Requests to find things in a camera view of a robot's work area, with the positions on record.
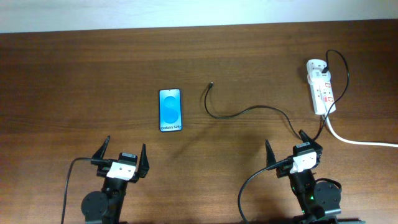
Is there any black USB charging cable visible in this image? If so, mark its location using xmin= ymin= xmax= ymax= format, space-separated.
xmin=204 ymin=49 xmax=350 ymax=142

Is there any white power strip cord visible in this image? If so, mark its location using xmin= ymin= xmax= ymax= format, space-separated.
xmin=322 ymin=101 xmax=398 ymax=148

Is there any white USB charger adapter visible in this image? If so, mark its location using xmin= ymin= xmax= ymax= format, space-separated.
xmin=307 ymin=64 xmax=331 ymax=85

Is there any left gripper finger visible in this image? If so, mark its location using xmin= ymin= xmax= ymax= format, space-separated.
xmin=92 ymin=136 xmax=110 ymax=159
xmin=137 ymin=144 xmax=150 ymax=178

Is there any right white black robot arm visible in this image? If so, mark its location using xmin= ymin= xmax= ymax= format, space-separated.
xmin=265 ymin=130 xmax=342 ymax=223

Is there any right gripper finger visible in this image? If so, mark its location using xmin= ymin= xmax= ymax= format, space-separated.
xmin=298 ymin=129 xmax=316 ymax=145
xmin=265 ymin=139 xmax=276 ymax=169

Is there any white power strip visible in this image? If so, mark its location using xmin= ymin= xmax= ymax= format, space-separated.
xmin=306 ymin=58 xmax=337 ymax=116

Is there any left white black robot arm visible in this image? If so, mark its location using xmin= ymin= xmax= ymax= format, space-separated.
xmin=81 ymin=137 xmax=150 ymax=224

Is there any blue screen Galaxy smartphone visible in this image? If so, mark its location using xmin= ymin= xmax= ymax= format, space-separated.
xmin=159 ymin=88 xmax=183 ymax=133

